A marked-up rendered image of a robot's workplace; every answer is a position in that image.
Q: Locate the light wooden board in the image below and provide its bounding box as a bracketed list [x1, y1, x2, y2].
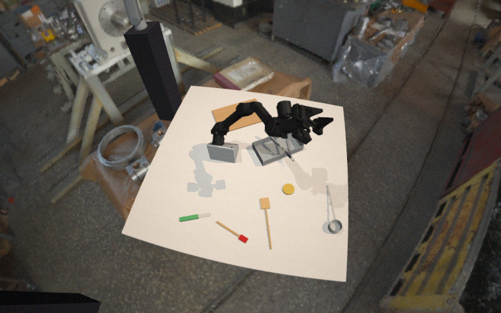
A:
[212, 98, 262, 131]

